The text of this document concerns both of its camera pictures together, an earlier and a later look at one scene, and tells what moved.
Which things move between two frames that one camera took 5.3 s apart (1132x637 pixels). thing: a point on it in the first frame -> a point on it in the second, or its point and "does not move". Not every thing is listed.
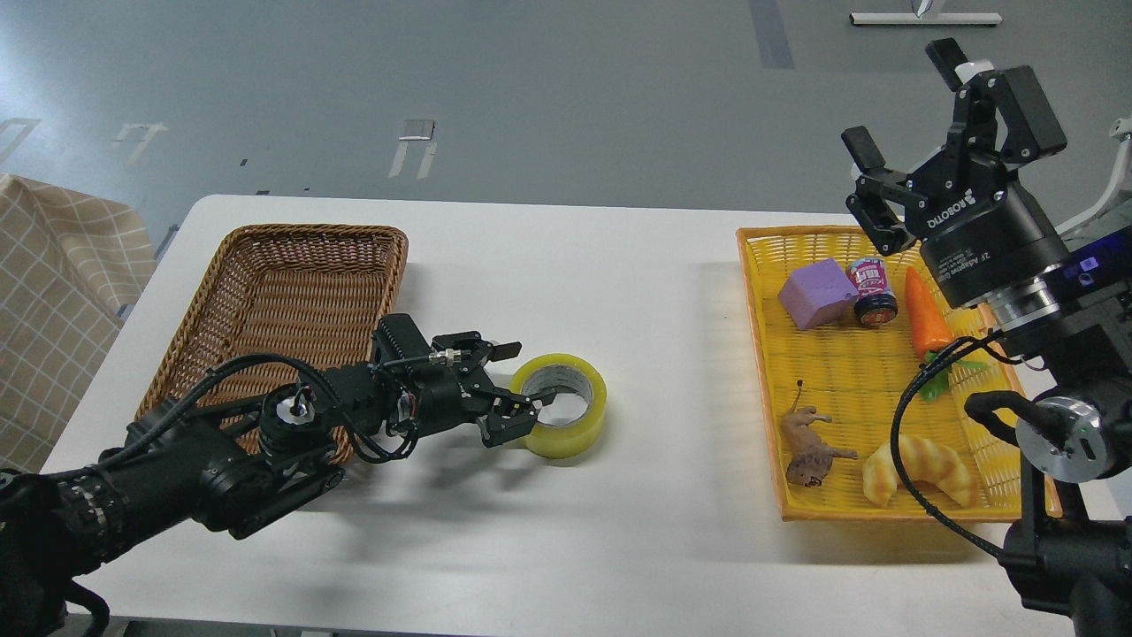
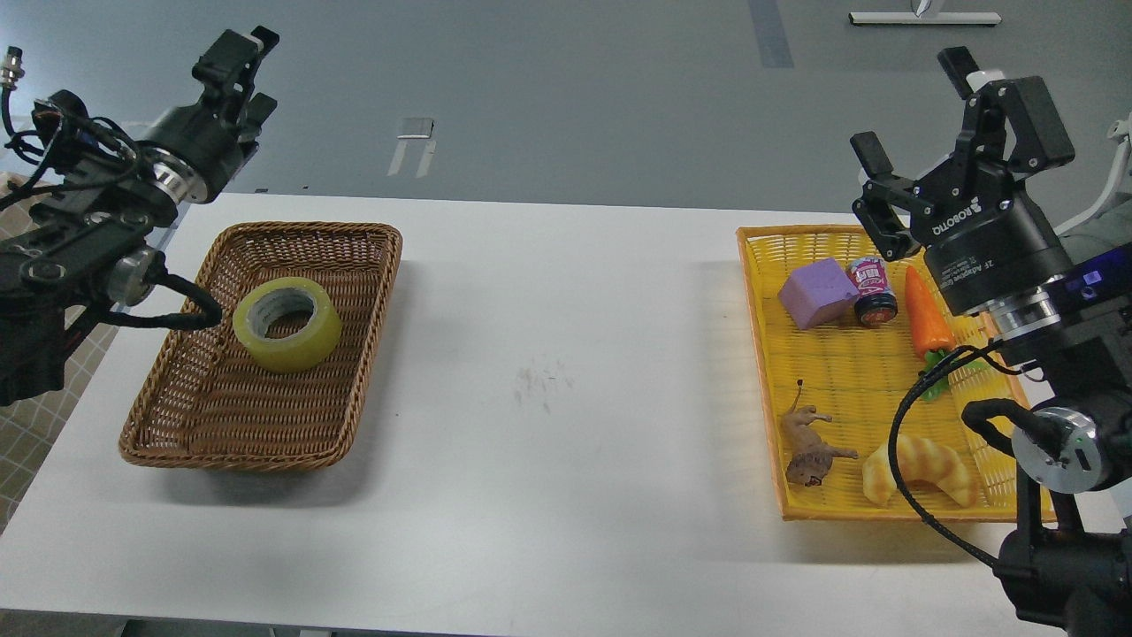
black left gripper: [446, 386] -> [210, 139]
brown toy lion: [812, 459] does not move
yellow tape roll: [568, 374] -> [263, 302]
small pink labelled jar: [875, 304] does not move
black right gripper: [982, 234] does not move
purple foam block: [817, 293] does not move
